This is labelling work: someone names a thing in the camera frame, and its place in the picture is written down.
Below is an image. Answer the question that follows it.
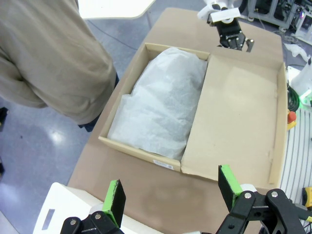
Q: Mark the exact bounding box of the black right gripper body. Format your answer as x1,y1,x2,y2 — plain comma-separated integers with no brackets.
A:
206,18,246,51

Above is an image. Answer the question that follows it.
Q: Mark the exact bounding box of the white table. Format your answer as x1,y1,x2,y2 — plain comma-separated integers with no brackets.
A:
78,0,156,27

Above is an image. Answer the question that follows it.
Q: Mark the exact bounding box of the white plastic storage box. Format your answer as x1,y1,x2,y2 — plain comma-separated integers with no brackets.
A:
33,182,161,234

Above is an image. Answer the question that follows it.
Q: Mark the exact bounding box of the ribbed white platform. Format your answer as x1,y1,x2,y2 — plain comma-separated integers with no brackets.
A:
279,107,312,207

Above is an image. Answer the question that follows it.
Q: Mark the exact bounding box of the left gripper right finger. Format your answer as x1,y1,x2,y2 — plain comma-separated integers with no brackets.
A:
215,164,307,234

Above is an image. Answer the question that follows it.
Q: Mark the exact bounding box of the yellow device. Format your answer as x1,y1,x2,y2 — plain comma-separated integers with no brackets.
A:
301,186,312,208

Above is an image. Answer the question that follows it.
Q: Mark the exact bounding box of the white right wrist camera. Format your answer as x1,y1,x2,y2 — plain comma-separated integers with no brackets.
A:
209,7,241,24

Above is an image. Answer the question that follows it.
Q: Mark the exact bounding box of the person in beige sweater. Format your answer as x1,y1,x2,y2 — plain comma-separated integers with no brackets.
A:
0,0,120,132

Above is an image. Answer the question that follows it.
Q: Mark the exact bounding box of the red emergency stop button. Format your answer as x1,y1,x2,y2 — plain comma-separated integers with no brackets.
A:
287,110,297,131

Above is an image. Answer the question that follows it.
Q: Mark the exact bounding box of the grey equipment cart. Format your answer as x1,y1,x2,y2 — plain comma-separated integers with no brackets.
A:
248,0,312,42

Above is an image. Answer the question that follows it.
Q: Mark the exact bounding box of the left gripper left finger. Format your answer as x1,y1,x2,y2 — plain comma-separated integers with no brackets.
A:
59,179,127,234

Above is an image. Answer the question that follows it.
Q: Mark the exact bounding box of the black coiled cable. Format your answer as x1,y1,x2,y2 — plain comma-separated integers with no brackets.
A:
287,84,301,113

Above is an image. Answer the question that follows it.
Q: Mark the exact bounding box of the white plastic bag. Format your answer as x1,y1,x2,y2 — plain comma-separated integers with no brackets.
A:
283,42,308,59

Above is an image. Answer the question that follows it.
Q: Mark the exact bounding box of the person right forearm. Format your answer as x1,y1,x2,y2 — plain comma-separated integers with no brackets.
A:
0,73,48,109

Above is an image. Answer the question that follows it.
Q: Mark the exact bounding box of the cardboard shoe box base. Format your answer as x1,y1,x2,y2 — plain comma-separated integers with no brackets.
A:
98,42,211,172

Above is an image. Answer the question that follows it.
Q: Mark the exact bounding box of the white tissue paper sheet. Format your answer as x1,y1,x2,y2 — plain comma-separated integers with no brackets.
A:
107,47,208,161

